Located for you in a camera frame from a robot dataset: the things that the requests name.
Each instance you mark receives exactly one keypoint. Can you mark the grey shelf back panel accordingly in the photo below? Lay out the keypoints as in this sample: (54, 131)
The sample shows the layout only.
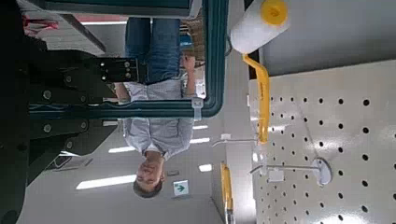
(327, 31)

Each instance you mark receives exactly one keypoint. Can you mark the cream perforated pegboard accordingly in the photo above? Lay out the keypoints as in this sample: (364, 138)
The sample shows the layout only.
(342, 155)

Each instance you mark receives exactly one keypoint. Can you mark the white ceiling light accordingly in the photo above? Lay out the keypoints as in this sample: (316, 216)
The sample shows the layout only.
(106, 182)
(121, 149)

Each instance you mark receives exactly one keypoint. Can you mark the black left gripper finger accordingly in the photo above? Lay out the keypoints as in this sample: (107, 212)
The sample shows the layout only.
(68, 77)
(62, 133)

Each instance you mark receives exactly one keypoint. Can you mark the green white exit sign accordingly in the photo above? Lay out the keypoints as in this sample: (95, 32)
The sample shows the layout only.
(181, 187)

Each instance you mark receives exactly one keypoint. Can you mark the white pegboard hook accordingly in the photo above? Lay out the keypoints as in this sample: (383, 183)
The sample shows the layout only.
(322, 171)

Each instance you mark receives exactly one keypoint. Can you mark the grey plastic crate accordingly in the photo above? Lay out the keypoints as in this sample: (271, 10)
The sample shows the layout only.
(124, 6)

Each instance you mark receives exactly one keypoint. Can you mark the person in grey shirt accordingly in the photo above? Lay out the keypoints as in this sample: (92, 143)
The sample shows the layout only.
(162, 130)

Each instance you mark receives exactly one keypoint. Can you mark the clear zip tie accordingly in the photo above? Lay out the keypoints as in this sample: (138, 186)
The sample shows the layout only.
(197, 107)

